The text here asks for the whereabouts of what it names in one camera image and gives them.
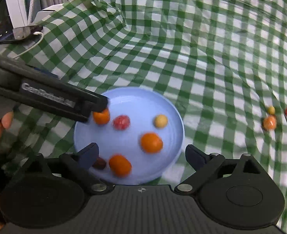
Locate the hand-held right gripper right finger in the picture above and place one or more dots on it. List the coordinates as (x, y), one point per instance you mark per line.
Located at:
(194, 155)

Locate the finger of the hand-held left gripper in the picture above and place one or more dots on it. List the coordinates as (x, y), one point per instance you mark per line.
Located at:
(92, 102)

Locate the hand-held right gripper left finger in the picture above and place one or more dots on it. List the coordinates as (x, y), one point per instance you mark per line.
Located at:
(89, 154)

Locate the dark red date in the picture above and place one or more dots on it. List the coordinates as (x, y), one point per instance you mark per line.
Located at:
(99, 163)

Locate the blue round plate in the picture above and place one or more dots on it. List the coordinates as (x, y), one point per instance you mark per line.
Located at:
(138, 102)

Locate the small yellow fruit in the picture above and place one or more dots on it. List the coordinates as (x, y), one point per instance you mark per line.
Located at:
(271, 110)
(160, 121)

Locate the black smartphone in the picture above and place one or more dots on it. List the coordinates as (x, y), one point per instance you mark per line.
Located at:
(21, 33)

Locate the black white braided pole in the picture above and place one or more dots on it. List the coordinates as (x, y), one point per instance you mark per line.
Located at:
(32, 2)

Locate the green white checkered tablecloth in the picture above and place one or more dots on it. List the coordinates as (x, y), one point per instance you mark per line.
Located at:
(182, 41)

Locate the white door frame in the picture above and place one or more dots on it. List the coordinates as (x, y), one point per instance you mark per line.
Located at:
(15, 4)

